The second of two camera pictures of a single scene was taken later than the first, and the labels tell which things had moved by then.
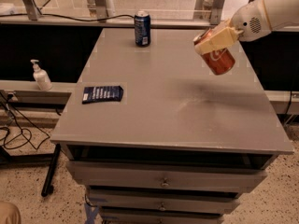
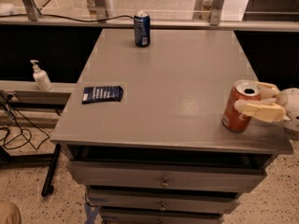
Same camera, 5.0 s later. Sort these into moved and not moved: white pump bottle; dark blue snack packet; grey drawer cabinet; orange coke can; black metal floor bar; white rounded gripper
Moved: white rounded gripper; orange coke can
Not moved: white pump bottle; dark blue snack packet; black metal floor bar; grey drawer cabinet
